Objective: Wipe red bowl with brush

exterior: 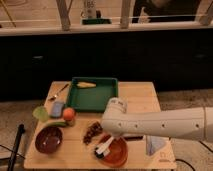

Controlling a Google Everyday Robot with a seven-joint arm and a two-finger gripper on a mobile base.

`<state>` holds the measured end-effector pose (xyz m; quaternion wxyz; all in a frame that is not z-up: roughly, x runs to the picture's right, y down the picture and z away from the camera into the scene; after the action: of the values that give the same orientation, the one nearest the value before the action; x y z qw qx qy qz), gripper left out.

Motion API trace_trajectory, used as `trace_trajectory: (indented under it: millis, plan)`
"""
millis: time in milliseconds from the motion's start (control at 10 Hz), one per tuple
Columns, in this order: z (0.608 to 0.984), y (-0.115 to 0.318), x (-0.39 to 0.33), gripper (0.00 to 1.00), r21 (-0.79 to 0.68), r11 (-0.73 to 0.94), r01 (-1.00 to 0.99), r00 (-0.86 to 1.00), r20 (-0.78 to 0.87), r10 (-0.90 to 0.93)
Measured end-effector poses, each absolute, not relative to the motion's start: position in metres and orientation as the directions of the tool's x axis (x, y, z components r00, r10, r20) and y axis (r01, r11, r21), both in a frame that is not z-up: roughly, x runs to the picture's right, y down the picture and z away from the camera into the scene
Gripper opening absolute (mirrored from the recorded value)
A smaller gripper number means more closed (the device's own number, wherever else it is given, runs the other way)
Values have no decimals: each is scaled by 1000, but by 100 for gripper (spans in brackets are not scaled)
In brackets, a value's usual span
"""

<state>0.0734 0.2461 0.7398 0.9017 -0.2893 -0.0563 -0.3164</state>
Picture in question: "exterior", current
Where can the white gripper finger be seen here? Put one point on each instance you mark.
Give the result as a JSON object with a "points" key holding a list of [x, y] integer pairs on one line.
{"points": [[105, 145]]}

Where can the black brush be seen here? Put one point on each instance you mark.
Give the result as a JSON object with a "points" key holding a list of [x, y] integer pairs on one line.
{"points": [[102, 155]]}

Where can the red bowl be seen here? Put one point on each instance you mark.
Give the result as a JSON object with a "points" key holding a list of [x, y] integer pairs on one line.
{"points": [[118, 154]]}

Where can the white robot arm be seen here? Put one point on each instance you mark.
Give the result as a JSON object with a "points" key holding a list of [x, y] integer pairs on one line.
{"points": [[189, 124]]}

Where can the dark maroon bowl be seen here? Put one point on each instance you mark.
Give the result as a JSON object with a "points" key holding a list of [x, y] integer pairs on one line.
{"points": [[48, 140]]}

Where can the bunch of dark grapes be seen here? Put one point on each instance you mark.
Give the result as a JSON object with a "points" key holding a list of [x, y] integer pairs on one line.
{"points": [[94, 130]]}

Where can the grey folded cloth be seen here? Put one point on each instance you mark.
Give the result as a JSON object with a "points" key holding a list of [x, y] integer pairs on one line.
{"points": [[153, 144]]}

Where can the orange fruit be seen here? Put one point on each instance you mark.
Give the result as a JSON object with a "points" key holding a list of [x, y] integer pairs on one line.
{"points": [[68, 114]]}

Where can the green tray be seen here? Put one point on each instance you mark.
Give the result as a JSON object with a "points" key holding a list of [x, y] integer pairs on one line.
{"points": [[91, 99]]}

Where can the green cucumber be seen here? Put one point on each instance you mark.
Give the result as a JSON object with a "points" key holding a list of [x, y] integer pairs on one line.
{"points": [[56, 124]]}

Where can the blue sponge block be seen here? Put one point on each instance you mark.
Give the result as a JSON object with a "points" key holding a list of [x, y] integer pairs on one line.
{"points": [[57, 109]]}

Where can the yellow corn cob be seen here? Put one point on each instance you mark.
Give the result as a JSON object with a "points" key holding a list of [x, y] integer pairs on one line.
{"points": [[85, 85]]}

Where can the light green cup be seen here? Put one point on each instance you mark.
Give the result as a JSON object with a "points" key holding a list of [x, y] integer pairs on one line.
{"points": [[41, 113]]}

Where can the black pole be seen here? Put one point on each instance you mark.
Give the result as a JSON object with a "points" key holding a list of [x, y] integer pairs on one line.
{"points": [[12, 159]]}

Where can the white bottle on green base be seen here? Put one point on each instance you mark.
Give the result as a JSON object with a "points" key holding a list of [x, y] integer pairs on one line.
{"points": [[92, 16]]}

